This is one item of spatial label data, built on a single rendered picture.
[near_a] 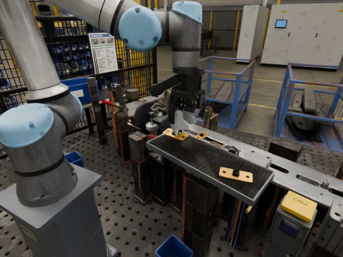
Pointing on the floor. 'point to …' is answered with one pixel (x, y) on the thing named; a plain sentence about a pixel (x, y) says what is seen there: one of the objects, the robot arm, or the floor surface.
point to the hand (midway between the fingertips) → (177, 130)
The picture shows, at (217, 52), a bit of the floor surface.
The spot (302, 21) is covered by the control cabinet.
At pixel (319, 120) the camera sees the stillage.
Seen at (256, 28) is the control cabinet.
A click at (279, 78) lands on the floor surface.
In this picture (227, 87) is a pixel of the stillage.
